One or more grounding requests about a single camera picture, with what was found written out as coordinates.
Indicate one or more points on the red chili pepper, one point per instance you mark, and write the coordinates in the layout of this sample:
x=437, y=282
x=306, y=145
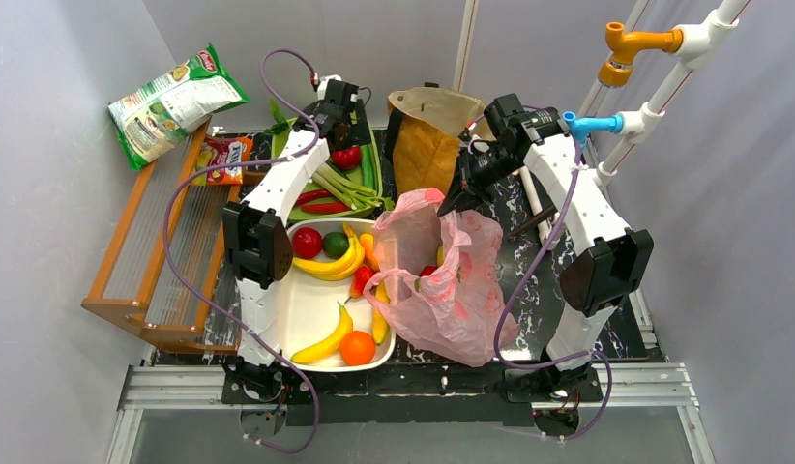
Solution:
x=325, y=208

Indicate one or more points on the pink plastic grocery bag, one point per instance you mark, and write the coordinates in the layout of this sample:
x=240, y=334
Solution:
x=457, y=312

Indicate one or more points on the single yellow banana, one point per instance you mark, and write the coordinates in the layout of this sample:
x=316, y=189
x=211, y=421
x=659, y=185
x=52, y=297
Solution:
x=440, y=256
x=329, y=345

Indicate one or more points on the green cucumber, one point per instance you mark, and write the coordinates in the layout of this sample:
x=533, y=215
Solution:
x=368, y=171

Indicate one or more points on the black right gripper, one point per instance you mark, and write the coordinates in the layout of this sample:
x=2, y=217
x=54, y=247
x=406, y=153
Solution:
x=473, y=177

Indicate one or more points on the white fruit tray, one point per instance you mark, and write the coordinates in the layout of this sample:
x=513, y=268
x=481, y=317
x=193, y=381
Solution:
x=309, y=307

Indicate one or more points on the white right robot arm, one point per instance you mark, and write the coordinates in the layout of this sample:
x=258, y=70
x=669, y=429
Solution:
x=610, y=256

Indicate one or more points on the red tomato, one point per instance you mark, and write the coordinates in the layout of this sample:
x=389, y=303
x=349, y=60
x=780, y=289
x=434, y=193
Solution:
x=347, y=159

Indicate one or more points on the white pipe frame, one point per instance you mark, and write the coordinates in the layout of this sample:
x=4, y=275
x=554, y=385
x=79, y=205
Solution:
x=660, y=89

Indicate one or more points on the green chips bag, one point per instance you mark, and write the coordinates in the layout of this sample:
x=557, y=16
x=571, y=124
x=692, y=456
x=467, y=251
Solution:
x=162, y=113

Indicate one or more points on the orange candy bag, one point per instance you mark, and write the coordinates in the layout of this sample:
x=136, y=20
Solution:
x=219, y=151

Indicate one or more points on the green lime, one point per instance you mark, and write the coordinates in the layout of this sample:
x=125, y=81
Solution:
x=335, y=244

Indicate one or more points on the green vegetable tray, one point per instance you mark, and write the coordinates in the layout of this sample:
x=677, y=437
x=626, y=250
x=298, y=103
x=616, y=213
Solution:
x=313, y=193

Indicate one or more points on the blue faucet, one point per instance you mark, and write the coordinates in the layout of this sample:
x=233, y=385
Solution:
x=581, y=127

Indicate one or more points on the yellow banana bunch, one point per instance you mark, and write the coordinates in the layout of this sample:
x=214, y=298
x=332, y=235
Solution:
x=329, y=269

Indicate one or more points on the orange faucet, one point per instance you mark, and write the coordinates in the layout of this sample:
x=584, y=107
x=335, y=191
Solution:
x=616, y=71

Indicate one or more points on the wooden rack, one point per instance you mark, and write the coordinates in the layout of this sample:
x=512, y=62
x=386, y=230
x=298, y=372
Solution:
x=161, y=233

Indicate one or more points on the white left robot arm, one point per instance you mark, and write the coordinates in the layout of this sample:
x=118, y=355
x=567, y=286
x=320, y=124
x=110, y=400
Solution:
x=257, y=246

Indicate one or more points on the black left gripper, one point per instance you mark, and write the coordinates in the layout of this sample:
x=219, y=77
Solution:
x=341, y=130

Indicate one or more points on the yellow banana by bag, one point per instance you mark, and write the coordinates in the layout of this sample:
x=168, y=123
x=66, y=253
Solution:
x=380, y=327

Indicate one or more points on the green white leek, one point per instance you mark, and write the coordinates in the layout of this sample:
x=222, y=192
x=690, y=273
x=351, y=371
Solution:
x=355, y=196

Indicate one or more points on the red apple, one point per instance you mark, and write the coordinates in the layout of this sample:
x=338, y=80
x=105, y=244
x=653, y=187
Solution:
x=307, y=243

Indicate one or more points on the orange mango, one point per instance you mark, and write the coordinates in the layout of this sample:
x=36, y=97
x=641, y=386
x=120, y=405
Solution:
x=367, y=243

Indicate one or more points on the aluminium base frame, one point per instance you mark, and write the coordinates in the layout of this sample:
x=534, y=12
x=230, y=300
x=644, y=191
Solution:
x=414, y=408

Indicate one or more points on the brown paper bag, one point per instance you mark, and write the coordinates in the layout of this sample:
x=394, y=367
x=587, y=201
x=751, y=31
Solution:
x=422, y=138

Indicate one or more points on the orange fruit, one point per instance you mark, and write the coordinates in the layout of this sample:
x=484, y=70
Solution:
x=357, y=348

